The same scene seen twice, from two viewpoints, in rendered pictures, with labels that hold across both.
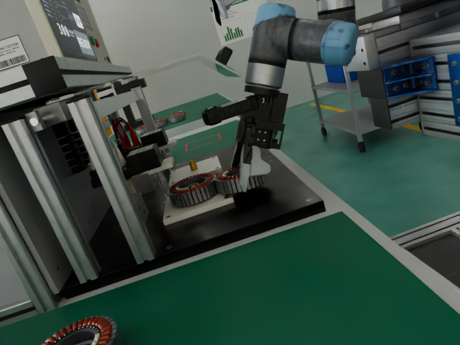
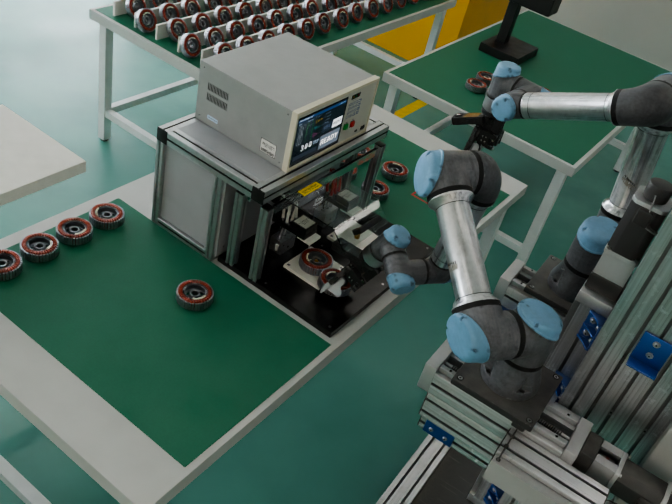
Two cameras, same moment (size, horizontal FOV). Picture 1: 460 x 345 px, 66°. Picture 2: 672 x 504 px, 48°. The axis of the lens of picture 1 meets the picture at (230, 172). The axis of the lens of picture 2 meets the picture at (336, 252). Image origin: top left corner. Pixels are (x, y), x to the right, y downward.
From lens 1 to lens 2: 1.83 m
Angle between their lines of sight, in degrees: 33
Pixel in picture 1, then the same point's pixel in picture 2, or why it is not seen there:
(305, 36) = (387, 264)
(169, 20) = not seen: outside the picture
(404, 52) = not seen: hidden behind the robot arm
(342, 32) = (395, 282)
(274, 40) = (380, 249)
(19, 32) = (277, 146)
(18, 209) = (222, 218)
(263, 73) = (367, 256)
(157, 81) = not seen: outside the picture
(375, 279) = (281, 369)
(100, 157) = (260, 232)
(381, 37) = (512, 289)
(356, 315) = (260, 367)
